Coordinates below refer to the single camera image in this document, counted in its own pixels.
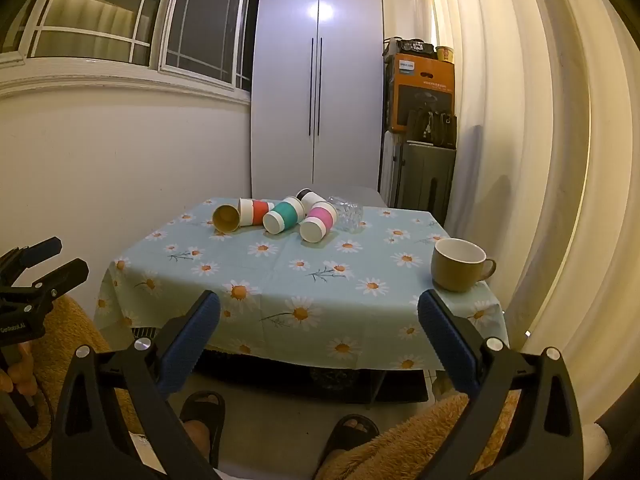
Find black slipper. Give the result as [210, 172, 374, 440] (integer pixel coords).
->
[324, 413, 381, 462]
[178, 390, 226, 469]

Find black cable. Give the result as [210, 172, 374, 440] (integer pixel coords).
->
[17, 385, 57, 455]

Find brown fleece blanket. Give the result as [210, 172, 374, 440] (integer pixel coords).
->
[20, 296, 522, 480]

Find dark handbag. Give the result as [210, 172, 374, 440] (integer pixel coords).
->
[405, 108, 458, 150]

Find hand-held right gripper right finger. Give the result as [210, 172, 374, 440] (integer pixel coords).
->
[416, 289, 584, 480]

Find yellow paper cup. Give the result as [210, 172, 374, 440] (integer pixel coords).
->
[212, 203, 242, 234]

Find orange cardboard box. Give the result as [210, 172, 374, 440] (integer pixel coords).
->
[384, 52, 456, 134]

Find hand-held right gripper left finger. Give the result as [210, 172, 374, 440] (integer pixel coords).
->
[51, 289, 222, 480]

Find white frame window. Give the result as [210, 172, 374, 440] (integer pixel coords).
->
[0, 0, 266, 95]

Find dark grey cabinet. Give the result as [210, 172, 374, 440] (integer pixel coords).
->
[379, 131, 456, 227]

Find teal sleeve paper cup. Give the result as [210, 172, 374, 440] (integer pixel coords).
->
[262, 196, 307, 235]

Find red sleeve paper cup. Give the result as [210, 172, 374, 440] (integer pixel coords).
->
[238, 198, 276, 228]

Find white wardrobe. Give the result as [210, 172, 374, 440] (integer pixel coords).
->
[250, 0, 384, 202]

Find person's left hand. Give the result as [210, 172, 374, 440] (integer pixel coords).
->
[0, 342, 40, 397]

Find brown ceramic mug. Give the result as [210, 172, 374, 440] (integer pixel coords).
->
[431, 238, 497, 293]

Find cream curtain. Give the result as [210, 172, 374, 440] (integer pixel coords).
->
[414, 0, 640, 428]

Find clear glass cup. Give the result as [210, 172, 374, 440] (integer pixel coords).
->
[327, 196, 364, 233]

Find pink sleeve paper cup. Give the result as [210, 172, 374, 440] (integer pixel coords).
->
[299, 201, 339, 244]

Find black bag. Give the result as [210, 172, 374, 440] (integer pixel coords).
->
[384, 37, 437, 57]

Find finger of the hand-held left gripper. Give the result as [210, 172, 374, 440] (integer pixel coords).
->
[0, 236, 64, 281]
[27, 258, 90, 307]

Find daisy print tablecloth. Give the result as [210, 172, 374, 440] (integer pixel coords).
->
[94, 196, 510, 371]

